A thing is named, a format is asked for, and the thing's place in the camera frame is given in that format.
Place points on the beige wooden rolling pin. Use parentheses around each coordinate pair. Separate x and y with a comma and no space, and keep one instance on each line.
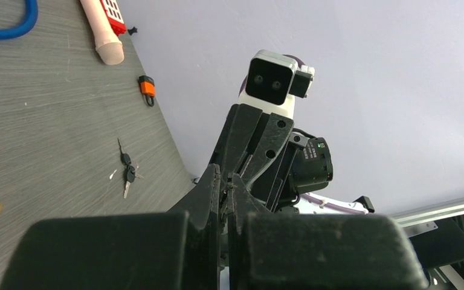
(107,44)

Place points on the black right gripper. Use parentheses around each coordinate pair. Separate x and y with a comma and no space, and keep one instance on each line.
(260,148)

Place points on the small orange padlock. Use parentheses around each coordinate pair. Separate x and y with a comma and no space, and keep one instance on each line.
(147,89)

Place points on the red block with holes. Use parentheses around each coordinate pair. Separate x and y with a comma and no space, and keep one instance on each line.
(114,16)

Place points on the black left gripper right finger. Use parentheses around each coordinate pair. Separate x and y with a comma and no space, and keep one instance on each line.
(316,251)

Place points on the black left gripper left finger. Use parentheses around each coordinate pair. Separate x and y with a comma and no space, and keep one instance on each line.
(177,249)

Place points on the black headed key bunch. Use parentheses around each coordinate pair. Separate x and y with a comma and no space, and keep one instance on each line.
(130,171)

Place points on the black knob on rail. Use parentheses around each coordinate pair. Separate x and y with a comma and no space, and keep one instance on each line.
(132,30)

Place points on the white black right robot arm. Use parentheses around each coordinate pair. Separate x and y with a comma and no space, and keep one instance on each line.
(312,170)

